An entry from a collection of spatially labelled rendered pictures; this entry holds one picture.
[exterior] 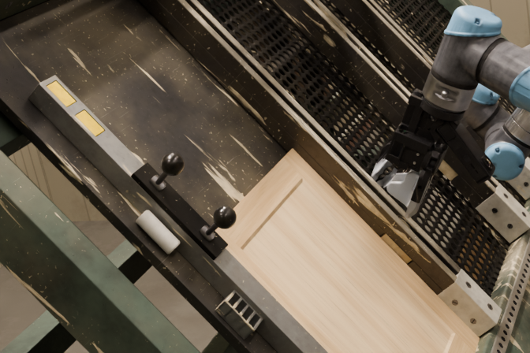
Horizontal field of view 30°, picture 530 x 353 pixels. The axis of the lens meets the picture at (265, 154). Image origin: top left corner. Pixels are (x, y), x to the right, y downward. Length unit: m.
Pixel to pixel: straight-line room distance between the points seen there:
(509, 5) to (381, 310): 4.54
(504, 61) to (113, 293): 0.66
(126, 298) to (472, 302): 0.88
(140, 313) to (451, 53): 0.60
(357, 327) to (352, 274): 0.13
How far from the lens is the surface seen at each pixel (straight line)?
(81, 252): 1.51
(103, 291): 1.49
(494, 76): 1.47
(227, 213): 1.58
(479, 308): 2.14
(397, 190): 1.61
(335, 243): 1.99
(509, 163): 1.95
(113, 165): 1.69
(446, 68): 1.51
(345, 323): 1.87
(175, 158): 1.58
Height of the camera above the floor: 2.01
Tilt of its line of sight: 19 degrees down
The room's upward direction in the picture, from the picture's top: 11 degrees counter-clockwise
